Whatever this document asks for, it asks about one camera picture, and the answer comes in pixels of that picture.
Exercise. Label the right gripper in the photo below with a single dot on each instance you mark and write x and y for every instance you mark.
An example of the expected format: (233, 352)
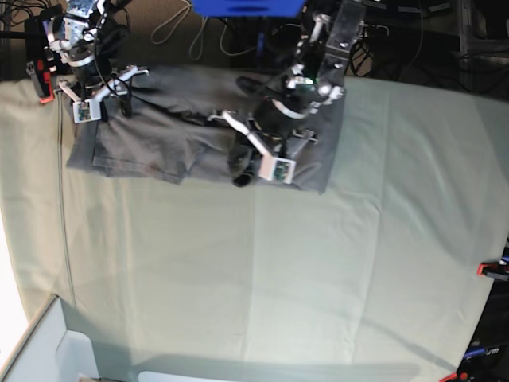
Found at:
(117, 85)

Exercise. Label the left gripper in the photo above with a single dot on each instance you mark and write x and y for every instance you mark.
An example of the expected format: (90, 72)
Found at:
(274, 127)

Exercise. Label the grey t-shirt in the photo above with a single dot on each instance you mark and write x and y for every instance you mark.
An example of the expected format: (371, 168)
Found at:
(168, 137)

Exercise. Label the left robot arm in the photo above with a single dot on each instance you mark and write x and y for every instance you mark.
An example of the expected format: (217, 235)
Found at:
(316, 73)

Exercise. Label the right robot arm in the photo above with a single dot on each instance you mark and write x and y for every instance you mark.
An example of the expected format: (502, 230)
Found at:
(87, 38)

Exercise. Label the red black clamp left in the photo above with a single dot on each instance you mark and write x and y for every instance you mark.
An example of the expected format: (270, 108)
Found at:
(40, 75)

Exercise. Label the red black clamp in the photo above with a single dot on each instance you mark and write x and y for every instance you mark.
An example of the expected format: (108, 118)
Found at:
(40, 75)
(497, 270)

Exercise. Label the blue box top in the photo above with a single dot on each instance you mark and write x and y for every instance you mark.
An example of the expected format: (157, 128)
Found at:
(248, 8)

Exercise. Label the white bin corner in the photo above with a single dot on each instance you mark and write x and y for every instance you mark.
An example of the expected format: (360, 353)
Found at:
(49, 351)

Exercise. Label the red black clamp right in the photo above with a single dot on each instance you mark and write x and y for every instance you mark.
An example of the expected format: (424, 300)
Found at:
(497, 270)

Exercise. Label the red clamp bottom right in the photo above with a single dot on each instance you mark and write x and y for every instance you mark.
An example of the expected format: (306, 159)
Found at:
(460, 376)

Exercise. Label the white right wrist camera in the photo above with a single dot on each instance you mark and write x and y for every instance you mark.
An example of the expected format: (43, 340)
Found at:
(86, 111)

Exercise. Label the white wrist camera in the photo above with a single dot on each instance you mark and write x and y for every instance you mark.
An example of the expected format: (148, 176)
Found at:
(275, 169)
(86, 111)

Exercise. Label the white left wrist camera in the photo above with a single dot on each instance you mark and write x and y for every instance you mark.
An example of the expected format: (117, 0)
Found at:
(275, 169)

